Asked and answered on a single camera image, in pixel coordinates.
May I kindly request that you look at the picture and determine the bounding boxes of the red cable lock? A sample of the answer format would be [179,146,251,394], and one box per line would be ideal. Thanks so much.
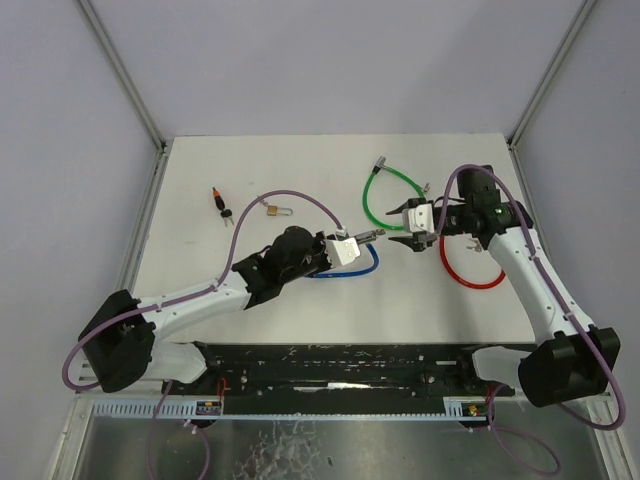
[439,235,506,290]

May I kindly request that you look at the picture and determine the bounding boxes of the green cable lock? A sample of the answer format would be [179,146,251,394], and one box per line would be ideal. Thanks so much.
[361,156,431,232]

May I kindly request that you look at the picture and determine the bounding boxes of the blue cable lock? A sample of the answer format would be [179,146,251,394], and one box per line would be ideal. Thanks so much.
[308,229,386,279]

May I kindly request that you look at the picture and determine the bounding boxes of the red lock silver keys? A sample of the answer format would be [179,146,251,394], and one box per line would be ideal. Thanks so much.
[466,239,484,252]

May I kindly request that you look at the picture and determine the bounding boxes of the brass padlock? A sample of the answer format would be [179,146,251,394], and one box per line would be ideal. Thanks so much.
[266,204,293,217]

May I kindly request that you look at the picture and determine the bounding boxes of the black padlock keys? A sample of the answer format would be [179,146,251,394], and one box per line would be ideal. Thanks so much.
[220,209,235,227]

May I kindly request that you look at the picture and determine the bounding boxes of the orange black padlock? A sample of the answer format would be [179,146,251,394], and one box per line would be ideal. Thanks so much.
[212,187,226,212]

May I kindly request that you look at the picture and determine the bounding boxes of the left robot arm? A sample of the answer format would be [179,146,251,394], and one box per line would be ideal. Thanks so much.
[78,226,337,393]

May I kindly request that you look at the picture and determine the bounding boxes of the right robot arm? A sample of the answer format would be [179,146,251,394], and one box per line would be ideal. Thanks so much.
[393,164,620,407]

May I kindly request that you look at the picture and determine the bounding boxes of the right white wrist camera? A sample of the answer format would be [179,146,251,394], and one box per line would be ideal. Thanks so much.
[402,202,436,234]

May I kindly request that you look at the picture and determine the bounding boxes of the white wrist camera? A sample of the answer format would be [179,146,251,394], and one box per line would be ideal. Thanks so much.
[328,229,361,269]
[402,202,436,234]

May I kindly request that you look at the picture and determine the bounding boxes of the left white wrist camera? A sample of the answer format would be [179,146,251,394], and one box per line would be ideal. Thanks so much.
[328,229,361,269]

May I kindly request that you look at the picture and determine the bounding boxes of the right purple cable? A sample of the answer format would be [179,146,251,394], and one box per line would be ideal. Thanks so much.
[433,163,628,475]

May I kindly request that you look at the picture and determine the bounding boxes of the purple cable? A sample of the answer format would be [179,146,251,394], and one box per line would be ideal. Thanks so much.
[61,189,349,480]
[433,163,628,475]

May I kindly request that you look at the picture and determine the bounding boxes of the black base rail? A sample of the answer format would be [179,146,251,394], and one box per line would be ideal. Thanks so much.
[159,341,516,416]

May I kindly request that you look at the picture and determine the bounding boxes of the right aluminium frame post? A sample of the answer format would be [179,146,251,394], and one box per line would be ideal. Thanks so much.
[506,0,600,150]

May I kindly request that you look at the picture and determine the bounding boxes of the aluminium frame post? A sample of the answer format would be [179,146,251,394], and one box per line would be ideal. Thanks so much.
[74,0,167,151]
[506,0,600,150]

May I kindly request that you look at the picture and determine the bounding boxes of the white slotted cable duct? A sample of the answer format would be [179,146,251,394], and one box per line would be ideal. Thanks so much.
[93,390,487,422]

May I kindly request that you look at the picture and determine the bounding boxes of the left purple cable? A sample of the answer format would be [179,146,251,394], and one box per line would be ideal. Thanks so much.
[61,189,349,480]

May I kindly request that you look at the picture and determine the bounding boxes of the left aluminium frame post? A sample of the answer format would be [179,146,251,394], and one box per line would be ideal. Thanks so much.
[74,0,167,151]

